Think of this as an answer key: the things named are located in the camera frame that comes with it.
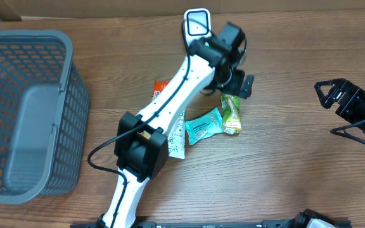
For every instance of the red spaghetti packet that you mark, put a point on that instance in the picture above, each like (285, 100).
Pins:
(158, 88)

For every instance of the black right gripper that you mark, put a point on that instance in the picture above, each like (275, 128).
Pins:
(346, 95)

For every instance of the brown cardboard backdrop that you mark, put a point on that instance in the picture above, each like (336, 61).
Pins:
(12, 10)

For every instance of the grey plastic shopping basket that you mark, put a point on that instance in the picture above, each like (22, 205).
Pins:
(44, 106)

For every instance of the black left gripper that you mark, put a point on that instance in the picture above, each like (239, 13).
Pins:
(243, 83)

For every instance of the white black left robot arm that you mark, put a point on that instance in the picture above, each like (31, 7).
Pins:
(141, 142)

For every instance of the teal wet wipes packet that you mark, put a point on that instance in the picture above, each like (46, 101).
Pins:
(204, 127)

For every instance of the green snack packet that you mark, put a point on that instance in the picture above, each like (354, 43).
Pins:
(231, 121)

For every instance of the white tube gold cap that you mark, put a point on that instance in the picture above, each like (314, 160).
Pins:
(176, 138)

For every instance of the white barcode scanner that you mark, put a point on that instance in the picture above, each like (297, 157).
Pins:
(196, 24)

